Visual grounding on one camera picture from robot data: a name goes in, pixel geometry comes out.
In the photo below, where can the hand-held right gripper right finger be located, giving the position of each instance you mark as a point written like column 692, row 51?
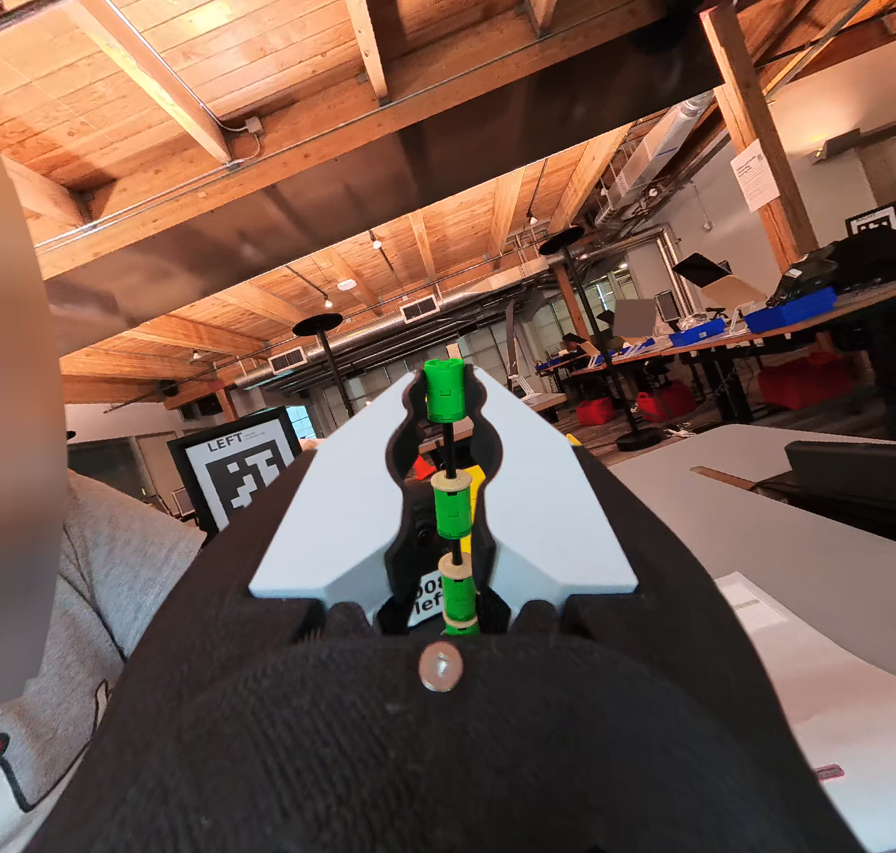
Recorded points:
column 553, row 517

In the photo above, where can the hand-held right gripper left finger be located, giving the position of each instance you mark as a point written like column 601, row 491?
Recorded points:
column 329, row 517

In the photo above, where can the toy bamboo stalk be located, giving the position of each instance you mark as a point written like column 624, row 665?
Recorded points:
column 455, row 510

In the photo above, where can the large green cylinder brick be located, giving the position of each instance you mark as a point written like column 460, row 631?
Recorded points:
column 444, row 391

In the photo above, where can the curved desk lamp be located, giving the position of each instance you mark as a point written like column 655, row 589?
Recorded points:
column 513, row 349

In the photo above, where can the black desk device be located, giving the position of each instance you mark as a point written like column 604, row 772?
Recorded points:
column 840, row 482

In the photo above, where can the framed marker sign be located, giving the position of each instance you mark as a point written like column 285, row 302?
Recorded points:
column 873, row 221
column 238, row 475

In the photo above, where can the grey background table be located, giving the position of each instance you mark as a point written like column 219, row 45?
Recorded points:
column 546, row 401

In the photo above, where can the red beanbag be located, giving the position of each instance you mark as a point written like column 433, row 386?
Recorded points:
column 598, row 410
column 805, row 380
column 668, row 403

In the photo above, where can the white ceiling vent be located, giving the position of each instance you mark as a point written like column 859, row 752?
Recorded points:
column 420, row 308
column 288, row 360

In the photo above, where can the black floor lamp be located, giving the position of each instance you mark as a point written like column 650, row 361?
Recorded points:
column 316, row 324

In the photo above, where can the blue plastic bin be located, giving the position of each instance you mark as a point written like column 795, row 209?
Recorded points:
column 700, row 335
column 791, row 314

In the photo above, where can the building instruction booklet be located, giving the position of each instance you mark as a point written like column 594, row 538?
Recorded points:
column 805, row 671

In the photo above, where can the white paper notice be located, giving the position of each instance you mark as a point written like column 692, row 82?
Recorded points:
column 754, row 174

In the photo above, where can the silver ventilation duct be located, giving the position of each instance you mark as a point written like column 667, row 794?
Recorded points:
column 364, row 338

